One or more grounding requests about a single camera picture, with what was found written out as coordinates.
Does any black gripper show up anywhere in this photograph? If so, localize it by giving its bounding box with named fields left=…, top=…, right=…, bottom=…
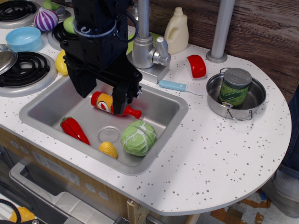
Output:
left=60, top=16, right=142, bottom=115

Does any green pickle can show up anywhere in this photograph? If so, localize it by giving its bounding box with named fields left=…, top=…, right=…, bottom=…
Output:
left=218, top=68, right=252, bottom=109

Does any small steel pan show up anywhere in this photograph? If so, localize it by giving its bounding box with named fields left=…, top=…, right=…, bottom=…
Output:
left=206, top=68, right=266, bottom=121

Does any red ketchup bottle toy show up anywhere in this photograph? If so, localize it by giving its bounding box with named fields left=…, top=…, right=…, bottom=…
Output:
left=91, top=91, right=142, bottom=119

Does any yellow banana toy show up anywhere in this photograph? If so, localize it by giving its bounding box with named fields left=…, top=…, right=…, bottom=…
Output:
left=55, top=50, right=68, bottom=75

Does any red chili pepper toy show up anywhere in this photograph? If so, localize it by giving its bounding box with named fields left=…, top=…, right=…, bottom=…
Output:
left=60, top=117, right=90, bottom=145

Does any silver toy faucet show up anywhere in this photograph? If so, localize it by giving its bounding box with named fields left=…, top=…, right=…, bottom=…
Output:
left=128, top=0, right=171, bottom=84

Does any yellow corn toy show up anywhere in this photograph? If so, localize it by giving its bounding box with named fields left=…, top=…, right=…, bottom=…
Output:
left=98, top=141, right=118, bottom=159

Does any green cabbage toy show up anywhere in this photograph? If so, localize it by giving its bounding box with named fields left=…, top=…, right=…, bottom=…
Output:
left=121, top=120, right=157, bottom=156

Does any silver sink basin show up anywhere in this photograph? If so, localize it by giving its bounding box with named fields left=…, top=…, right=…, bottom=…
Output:
left=19, top=76, right=188, bottom=175

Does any back right stove burner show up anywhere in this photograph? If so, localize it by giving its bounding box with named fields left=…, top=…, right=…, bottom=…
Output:
left=47, top=22, right=78, bottom=51

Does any stove burner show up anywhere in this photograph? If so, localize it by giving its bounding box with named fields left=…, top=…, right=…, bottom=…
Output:
left=0, top=52, right=57, bottom=98
left=47, top=22, right=78, bottom=51
left=0, top=0, right=40, bottom=29

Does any green round plate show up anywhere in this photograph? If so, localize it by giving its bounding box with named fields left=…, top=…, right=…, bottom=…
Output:
left=126, top=32, right=162, bottom=54

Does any front left stove burner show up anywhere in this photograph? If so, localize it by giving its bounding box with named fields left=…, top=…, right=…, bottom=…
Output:
left=0, top=52, right=57, bottom=98

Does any green pear toy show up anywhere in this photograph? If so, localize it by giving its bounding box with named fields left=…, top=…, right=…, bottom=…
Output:
left=63, top=17, right=75, bottom=34

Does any cream detergent bottle toy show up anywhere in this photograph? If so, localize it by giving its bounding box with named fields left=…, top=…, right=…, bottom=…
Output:
left=164, top=7, right=189, bottom=55

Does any purple striped onion toy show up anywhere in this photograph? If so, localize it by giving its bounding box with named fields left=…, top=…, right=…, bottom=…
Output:
left=34, top=7, right=59, bottom=31

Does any red apple slice toy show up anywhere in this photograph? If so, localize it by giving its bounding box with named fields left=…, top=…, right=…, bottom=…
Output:
left=185, top=55, right=206, bottom=79

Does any light blue bowl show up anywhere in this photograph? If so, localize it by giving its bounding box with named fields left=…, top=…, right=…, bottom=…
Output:
left=6, top=27, right=43, bottom=52

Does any silver pot lid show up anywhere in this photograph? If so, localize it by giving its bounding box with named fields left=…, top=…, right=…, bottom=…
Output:
left=0, top=44, right=18, bottom=75

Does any green toy on knob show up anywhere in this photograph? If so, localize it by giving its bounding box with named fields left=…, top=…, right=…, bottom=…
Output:
left=43, top=0, right=60, bottom=11

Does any back left stove burner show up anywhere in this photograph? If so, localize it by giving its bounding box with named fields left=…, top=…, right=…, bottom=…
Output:
left=0, top=0, right=40, bottom=29

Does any grey vertical pole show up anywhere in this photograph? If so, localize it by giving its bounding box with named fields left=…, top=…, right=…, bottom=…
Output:
left=206, top=0, right=235, bottom=63

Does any blue handled toy knife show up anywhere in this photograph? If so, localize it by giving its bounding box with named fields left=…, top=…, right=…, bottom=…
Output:
left=158, top=80, right=208, bottom=96

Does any oven door with handle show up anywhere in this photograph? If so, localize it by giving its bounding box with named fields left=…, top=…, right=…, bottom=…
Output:
left=9, top=163, right=128, bottom=224

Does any yellow object with cable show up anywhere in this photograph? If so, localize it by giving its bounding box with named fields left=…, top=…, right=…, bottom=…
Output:
left=0, top=199, right=36, bottom=224

